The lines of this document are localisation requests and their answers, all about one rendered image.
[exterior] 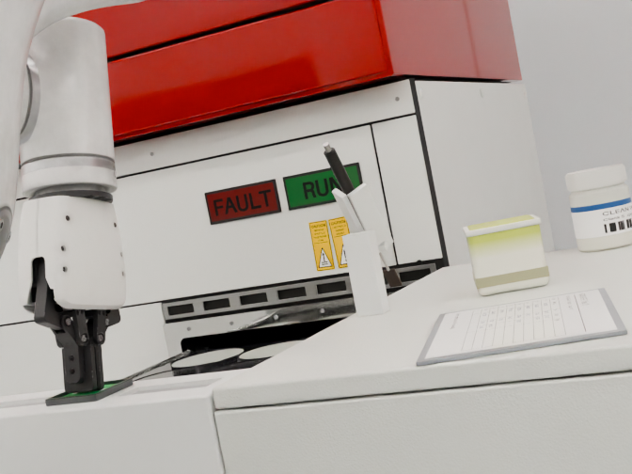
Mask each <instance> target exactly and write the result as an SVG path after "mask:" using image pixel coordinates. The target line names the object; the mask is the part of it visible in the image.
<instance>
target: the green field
mask: <svg viewBox="0 0 632 474"><path fill-rule="evenodd" d="M345 170H346V172H347V174H348V176H349V178H350V180H351V182H352V185H353V187H354V188H355V189H356V188H357V187H358V186H359V185H360V183H359V178H358V174H357V169H356V166H349V167H345ZM285 182H286V186H287V191H288V196H289V201H290V205H291V207H296V206H301V205H307V204H311V203H316V202H322V201H327V200H332V199H335V197H334V195H333V193H332V191H333V190H334V189H335V188H337V189H338V190H340V191H341V192H342V190H341V188H340V185H339V183H338V181H337V179H336V177H335V175H334V173H333V171H332V170H330V171H326V172H321V173H316V174H311V175H307V176H301V177H296V178H291V179H287V180H285ZM342 193H343V192H342Z"/></svg>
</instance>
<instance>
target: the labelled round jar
mask: <svg viewBox="0 0 632 474"><path fill-rule="evenodd" d="M565 180H566V186H567V190H569V192H571V194H570V195H569V201H570V208H571V214H572V218H573V224H574V229H575V235H576V238H577V248H578V250H579V251H581V252H597V251H605V250H611V249H615V248H620V247H625V246H629V245H632V202H631V197H630V194H629V188H628V185H627V184H625V183H624V182H625V180H627V177H626V172H625V167H624V166H623V164H618V165H611V166H600V167H596V168H590V169H585V170H580V171H576V172H572V173H568V174H566V176H565Z"/></svg>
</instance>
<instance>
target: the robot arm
mask: <svg viewBox="0 0 632 474"><path fill-rule="evenodd" d="M143 1H146V0H0V259H1V257H2V255H3V253H4V250H5V247H6V244H7V243H8V241H9V239H10V236H11V231H10V230H11V226H12V221H13V216H14V212H15V204H16V197H17V185H18V173H19V155H20V161H21V175H22V190H23V195H24V196H25V197H26V198H29V200H28V201H26V202H24V205H23V209H22V214H21V221H20V230H19V245H18V283H19V298H20V304H21V307H22V308H23V309H24V310H25V311H26V312H28V313H32V314H34V321H35V323H36V324H39V325H42V326H45V327H47V328H50V329H51V330H52V331H53V333H54V334H55V341H56V345H57V346H58V347H59V348H62V361H63V374H64V388H65V392H66V393H75V392H85V391H94V390H102V389H103V388H104V380H103V356H102V344H104V342H105V332H106V330H107V328H108V326H112V325H114V324H118V323H119V322H120V314H119V308H121V307H122V306H123V305H124V303H125V301H126V275H125V264H124V258H123V250H122V244H121V239H120V233H119V224H118V220H117V216H116V212H115V208H114V204H111V203H112V202H113V195H112V194H110V193H114V192H115V191H116V190H117V189H118V188H117V171H116V164H115V153H114V140H113V128H112V116H111V103H110V91H109V79H108V68H107V55H106V43H105V34H104V31H103V29H102V28H101V27H100V26H99V25H97V24H95V23H93V22H92V21H89V20H86V19H82V18H77V17H70V16H71V15H74V14H78V13H81V12H84V11H88V10H92V9H96V8H105V7H112V6H118V5H126V4H133V3H139V2H143ZM71 317H72V319H71ZM87 320H88V321H87Z"/></svg>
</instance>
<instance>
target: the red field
mask: <svg viewBox="0 0 632 474"><path fill-rule="evenodd" d="M207 199H208V203H209V208H210V213H211V218H212V222H214V221H220V220H225V219H231V218H235V217H240V216H246V215H251V214H256V213H265V212H271V211H275V210H278V208H277V200H276V195H275V189H274V185H273V183H272V182H268V183H264V184H259V185H254V186H249V187H245V188H240V189H235V190H230V191H226V192H221V193H216V194H211V195H207Z"/></svg>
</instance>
